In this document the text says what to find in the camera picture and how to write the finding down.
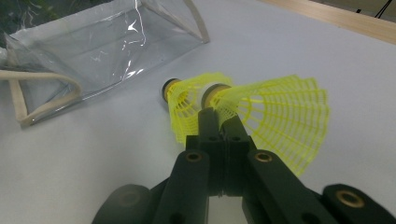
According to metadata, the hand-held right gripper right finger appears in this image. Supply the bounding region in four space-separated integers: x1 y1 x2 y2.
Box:
222 115 258 198

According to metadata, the yellow shuttlecock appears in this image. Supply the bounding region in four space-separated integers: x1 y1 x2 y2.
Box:
200 74 331 177
162 72 233 145

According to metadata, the clear plastic bag beige trim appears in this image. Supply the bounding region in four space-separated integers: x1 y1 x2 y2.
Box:
0 0 210 129

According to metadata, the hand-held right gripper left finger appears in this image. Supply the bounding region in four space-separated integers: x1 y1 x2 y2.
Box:
185 106 226 198

